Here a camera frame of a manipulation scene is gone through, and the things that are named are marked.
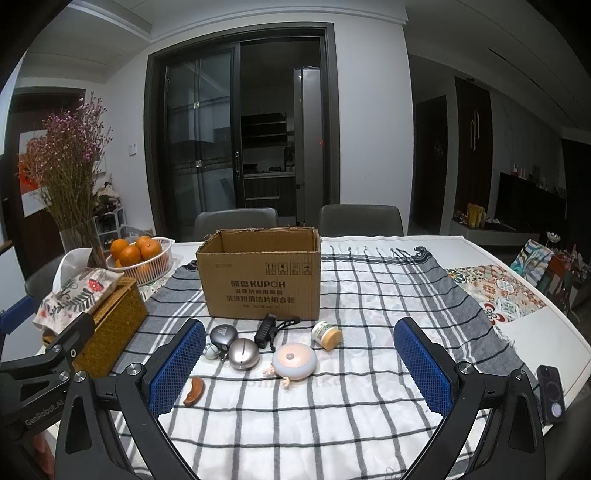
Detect brown wooden comb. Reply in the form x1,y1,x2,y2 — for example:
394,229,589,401
183,377,205,407

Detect grey teardrop case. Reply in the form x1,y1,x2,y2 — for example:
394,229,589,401
209,324,238,351

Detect silver round case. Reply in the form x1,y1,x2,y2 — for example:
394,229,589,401
228,338,259,371

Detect round white night light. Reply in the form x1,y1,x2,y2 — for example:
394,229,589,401
263,343,318,389

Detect black power adapter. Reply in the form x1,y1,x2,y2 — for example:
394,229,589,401
254,314,301,352

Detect floral cloth bag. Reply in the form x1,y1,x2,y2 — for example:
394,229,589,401
33,248,123,334

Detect white basket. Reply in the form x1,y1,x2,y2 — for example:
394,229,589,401
106,237,175,286

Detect orange fruit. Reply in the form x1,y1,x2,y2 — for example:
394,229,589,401
110,238,129,261
139,238,161,261
135,236,151,249
118,244,142,267

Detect grey checked table cloth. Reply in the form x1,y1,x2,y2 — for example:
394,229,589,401
108,245,532,480

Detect glass vase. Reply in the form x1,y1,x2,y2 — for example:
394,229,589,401
59,218,106,268

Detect patterned table mat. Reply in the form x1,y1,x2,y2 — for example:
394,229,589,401
448,265,545,325

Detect white shoe rack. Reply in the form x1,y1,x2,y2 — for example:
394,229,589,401
94,205,125,250

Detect black smartphone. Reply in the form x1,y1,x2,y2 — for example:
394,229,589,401
537,365,566,425

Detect left grey chair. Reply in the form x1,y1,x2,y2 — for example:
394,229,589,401
193,207,279,241

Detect grey chair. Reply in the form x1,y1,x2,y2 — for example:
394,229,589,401
318,204,405,237
193,207,279,241

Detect brown cardboard box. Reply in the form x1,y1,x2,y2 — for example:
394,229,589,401
197,227,321,321

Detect purple dried flowers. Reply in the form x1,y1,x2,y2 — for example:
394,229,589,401
19,95,112,231

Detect right grey chair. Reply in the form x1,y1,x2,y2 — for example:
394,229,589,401
318,204,405,237

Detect black sliding glass door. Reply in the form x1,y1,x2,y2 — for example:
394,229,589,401
144,22,339,241

